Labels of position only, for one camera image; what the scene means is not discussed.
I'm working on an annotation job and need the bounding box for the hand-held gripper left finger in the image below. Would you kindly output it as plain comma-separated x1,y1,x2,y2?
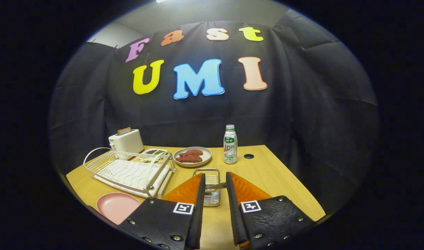
118,173,206,250

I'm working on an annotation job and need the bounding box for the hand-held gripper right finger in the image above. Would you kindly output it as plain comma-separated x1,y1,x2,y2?
225,171,317,250

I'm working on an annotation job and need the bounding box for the metal wire basket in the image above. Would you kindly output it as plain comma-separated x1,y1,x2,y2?
193,168,221,207

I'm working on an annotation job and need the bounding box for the white wire dish rack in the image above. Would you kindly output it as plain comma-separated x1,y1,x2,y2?
83,147,177,199

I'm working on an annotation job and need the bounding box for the pink plate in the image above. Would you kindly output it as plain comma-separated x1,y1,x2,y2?
96,193,142,225

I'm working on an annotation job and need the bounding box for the beige plate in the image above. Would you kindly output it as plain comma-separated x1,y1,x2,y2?
173,147,212,168

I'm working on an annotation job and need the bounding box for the white drink bottle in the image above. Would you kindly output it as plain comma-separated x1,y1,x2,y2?
223,125,238,164

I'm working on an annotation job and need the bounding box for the white divided tray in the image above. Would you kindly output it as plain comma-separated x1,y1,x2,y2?
143,149,168,162

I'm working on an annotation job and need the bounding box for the white toaster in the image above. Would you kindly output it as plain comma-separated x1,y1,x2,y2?
108,129,145,155

